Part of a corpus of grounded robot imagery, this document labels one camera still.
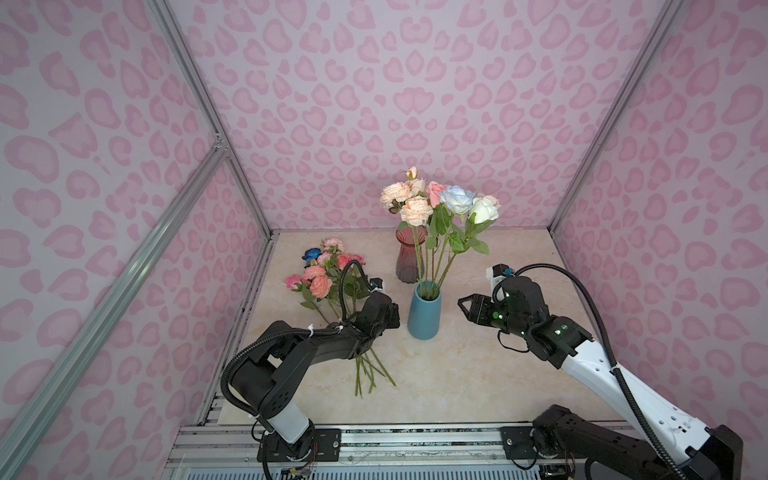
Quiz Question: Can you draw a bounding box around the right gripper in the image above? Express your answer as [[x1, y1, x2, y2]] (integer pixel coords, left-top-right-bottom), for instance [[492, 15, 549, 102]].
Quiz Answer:
[[454, 292, 530, 338]]

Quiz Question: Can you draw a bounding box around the teal ceramic vase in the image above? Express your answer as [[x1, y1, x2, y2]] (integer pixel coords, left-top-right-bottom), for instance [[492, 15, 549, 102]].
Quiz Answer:
[[407, 281, 442, 341]]

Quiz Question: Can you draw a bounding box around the red glass vase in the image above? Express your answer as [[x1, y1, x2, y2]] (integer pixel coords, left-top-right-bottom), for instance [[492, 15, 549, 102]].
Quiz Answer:
[[395, 227, 419, 284]]

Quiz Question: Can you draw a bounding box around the pale blue rose stem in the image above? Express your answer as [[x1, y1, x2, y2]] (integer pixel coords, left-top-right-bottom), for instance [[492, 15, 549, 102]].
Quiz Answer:
[[433, 185, 475, 289]]

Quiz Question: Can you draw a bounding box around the peach rose spray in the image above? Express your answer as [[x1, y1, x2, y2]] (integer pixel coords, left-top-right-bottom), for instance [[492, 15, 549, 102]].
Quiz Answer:
[[380, 166, 433, 284]]

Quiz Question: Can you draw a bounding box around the pink rose stem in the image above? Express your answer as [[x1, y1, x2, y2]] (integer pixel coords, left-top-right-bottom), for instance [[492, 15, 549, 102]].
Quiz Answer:
[[427, 181, 446, 284]]

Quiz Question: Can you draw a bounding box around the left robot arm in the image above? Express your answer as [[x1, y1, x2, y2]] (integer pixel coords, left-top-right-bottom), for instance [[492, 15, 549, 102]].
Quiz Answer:
[[220, 291, 400, 447]]

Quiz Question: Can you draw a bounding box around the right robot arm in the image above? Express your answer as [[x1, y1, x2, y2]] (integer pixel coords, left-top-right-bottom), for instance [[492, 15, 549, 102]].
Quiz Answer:
[[457, 275, 744, 479]]

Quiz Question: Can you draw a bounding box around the blue rose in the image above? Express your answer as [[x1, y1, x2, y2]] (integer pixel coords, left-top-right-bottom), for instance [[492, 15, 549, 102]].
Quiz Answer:
[[302, 248, 323, 265]]

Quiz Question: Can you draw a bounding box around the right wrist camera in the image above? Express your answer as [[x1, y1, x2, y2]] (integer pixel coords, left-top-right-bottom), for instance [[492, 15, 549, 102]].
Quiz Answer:
[[485, 263, 515, 295]]

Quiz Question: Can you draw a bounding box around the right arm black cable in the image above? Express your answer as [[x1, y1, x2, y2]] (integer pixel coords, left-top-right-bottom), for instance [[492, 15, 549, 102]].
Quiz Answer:
[[491, 262, 688, 480]]

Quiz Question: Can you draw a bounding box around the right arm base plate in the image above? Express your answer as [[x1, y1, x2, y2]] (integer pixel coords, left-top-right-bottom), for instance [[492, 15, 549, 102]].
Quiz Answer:
[[499, 425, 538, 462]]

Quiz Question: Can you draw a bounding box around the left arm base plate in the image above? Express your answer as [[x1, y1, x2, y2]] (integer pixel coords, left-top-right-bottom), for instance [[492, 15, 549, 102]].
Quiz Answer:
[[257, 425, 341, 463]]

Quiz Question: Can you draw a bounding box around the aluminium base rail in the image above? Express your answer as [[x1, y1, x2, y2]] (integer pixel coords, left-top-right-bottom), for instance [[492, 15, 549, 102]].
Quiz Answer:
[[160, 423, 691, 480]]

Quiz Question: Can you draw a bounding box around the aluminium frame diagonal strut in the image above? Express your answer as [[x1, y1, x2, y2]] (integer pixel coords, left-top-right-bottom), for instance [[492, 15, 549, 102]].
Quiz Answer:
[[1, 142, 228, 479]]

